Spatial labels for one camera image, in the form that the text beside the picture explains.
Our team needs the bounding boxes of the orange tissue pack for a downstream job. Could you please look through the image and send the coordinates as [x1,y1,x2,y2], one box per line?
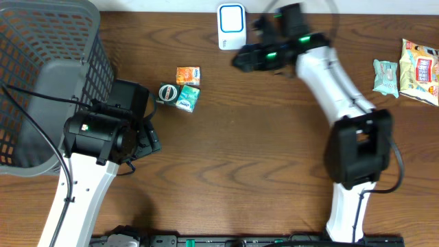
[176,67,201,86]

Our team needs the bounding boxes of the teal small snack packet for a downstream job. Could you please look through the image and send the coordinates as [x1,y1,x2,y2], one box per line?
[373,59,399,98]

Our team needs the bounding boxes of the white barcode scanner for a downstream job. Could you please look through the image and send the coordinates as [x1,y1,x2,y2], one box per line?
[217,3,247,50]

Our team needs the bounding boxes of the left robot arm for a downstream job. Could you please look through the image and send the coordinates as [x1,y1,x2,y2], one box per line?
[38,103,161,246]

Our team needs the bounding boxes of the green tissue pack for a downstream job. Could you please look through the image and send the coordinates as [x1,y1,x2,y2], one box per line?
[176,85,200,113]

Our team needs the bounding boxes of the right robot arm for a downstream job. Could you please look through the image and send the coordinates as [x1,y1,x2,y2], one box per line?
[231,33,405,244]

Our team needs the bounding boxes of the large white snack bag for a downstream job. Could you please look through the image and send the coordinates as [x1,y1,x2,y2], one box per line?
[399,39,438,106]

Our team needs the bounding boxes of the grey plastic mesh basket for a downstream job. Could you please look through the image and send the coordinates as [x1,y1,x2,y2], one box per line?
[1,0,115,177]

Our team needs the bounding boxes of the dark green round-label box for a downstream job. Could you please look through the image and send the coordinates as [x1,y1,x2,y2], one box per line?
[156,82,180,106]

